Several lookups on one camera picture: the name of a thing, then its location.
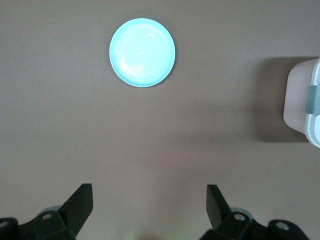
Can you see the white lidded box grey clips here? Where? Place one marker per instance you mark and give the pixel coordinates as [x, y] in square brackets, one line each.
[297, 100]

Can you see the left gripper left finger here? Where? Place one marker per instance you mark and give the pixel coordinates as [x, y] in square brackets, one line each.
[75, 212]

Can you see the light blue round plate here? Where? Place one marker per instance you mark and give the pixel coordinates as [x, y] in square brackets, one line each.
[142, 52]

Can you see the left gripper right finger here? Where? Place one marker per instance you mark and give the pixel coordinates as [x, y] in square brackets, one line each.
[220, 217]

